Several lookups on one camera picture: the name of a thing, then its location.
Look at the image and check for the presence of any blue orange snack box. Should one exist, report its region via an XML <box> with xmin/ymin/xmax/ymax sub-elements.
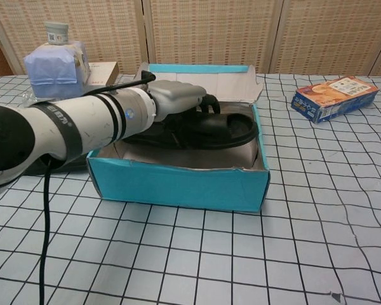
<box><xmin>291</xmin><ymin>76</ymin><xmax>379</xmax><ymax>124</ymax></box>

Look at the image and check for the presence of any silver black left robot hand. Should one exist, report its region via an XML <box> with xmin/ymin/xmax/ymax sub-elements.
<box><xmin>147</xmin><ymin>79</ymin><xmax>222</xmax><ymax>123</ymax></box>

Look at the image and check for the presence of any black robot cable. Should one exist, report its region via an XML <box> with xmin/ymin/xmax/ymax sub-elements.
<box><xmin>37</xmin><ymin>70</ymin><xmax>157</xmax><ymax>305</ymax></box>

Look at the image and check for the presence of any teal cardboard shoe box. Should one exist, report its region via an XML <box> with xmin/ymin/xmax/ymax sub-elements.
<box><xmin>86</xmin><ymin>62</ymin><xmax>270</xmax><ymax>213</ymax></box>

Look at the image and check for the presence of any purple paper wrapped package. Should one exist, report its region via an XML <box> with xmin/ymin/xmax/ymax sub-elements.
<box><xmin>23</xmin><ymin>40</ymin><xmax>91</xmax><ymax>98</ymax></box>

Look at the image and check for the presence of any beige flat cardboard box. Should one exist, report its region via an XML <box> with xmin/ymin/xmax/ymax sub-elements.
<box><xmin>85</xmin><ymin>61</ymin><xmax>120</xmax><ymax>86</ymax></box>

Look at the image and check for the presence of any woven folding screen panel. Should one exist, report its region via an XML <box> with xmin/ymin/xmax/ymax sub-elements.
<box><xmin>0</xmin><ymin>0</ymin><xmax>147</xmax><ymax>77</ymax></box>
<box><xmin>144</xmin><ymin>0</ymin><xmax>285</xmax><ymax>76</ymax></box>
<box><xmin>272</xmin><ymin>0</ymin><xmax>381</xmax><ymax>77</ymax></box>

